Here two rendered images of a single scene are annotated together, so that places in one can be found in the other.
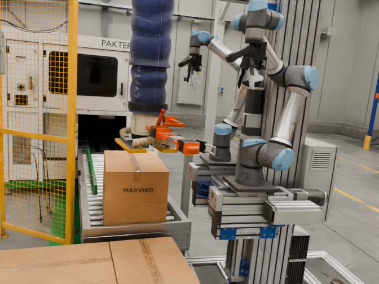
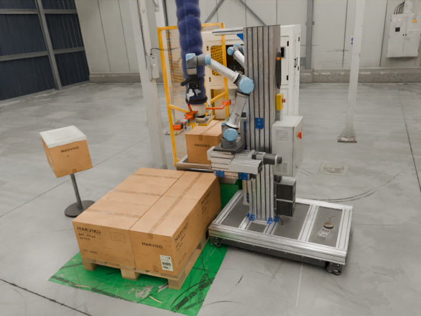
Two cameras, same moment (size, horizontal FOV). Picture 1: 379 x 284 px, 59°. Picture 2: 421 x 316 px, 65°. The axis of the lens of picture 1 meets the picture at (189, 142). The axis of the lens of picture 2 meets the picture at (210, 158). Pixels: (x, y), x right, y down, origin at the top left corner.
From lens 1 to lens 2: 218 cm
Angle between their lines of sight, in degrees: 41
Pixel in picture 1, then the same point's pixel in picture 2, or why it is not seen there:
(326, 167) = (287, 140)
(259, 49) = (194, 78)
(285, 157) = (227, 133)
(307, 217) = (247, 169)
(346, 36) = not seen: outside the picture
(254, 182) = (225, 146)
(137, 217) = (203, 160)
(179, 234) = not seen: hidden behind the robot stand
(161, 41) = not seen: hidden behind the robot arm
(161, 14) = (189, 49)
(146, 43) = (184, 66)
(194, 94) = (408, 46)
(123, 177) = (193, 138)
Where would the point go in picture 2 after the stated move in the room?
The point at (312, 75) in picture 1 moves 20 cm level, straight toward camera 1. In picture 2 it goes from (243, 84) to (222, 89)
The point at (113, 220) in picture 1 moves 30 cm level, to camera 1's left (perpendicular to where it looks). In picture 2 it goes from (192, 160) to (173, 155)
